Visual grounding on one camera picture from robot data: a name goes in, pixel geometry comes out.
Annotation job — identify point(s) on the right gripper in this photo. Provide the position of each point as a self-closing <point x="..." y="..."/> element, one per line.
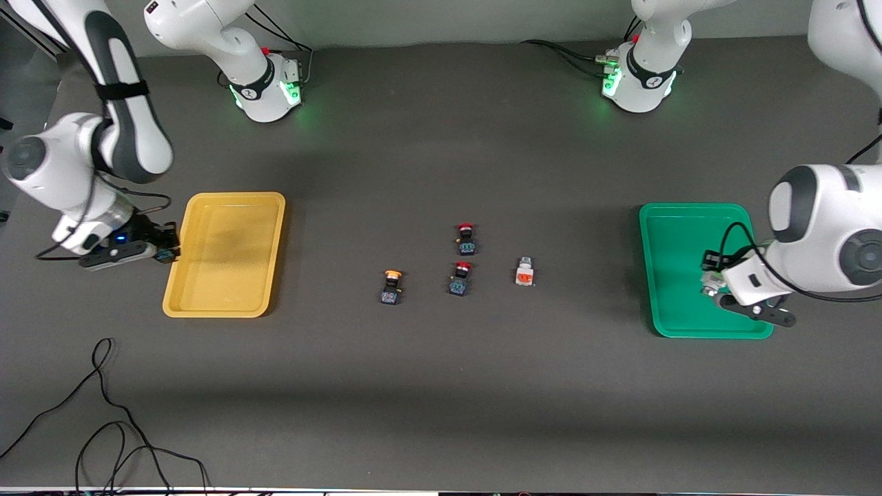
<point x="149" y="233"/>

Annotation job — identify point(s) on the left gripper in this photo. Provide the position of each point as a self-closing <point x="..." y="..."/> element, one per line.
<point x="716" y="262"/>

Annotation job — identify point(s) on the white button with green block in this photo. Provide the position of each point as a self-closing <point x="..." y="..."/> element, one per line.
<point x="712" y="282"/>

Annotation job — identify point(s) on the white button with orange block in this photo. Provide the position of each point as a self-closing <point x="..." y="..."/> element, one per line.
<point x="524" y="274"/>

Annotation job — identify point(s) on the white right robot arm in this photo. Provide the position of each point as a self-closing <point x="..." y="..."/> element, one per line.
<point x="127" y="124"/>

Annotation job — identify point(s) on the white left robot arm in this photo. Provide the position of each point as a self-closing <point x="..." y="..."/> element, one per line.
<point x="827" y="220"/>

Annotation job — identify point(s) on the green plastic tray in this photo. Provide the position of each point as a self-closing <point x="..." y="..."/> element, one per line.
<point x="675" y="275"/>

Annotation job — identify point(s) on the yellow plastic tray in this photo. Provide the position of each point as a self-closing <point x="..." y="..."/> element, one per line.
<point x="224" y="262"/>

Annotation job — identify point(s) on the dark grey table mat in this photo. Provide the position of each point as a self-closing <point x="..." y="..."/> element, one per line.
<point x="441" y="386"/>

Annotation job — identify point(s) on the aluminium frame rail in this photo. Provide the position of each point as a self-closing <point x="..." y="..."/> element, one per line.
<point x="48" y="43"/>

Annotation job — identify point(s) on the red push button switch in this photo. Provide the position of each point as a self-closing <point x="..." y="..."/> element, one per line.
<point x="459" y="284"/>
<point x="466" y="242"/>

